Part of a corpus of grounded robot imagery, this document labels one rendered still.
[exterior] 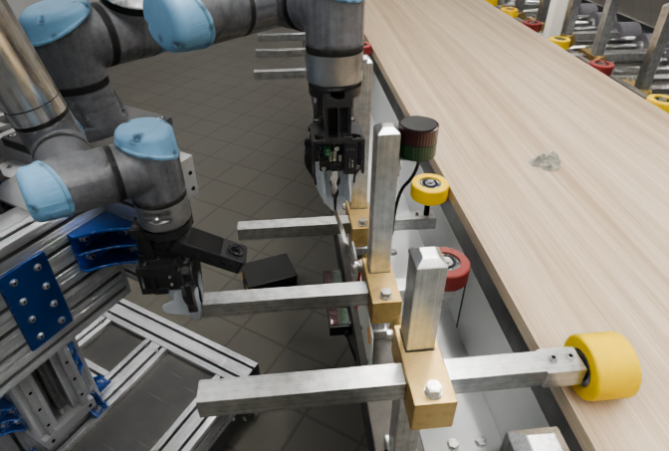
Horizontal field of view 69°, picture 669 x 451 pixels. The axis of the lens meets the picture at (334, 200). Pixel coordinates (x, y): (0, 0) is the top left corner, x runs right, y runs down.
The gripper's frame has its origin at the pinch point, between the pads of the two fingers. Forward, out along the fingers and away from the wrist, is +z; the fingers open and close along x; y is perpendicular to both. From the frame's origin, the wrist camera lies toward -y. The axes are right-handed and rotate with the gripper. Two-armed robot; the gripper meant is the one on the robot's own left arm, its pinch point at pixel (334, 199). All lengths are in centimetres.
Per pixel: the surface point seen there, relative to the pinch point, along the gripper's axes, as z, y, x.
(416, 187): 10.9, -20.4, 19.1
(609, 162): 11, -28, 66
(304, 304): 17.8, 4.5, -5.7
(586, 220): 12, -7, 49
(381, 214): 2.6, 1.1, 7.6
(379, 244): 8.8, 0.9, 7.5
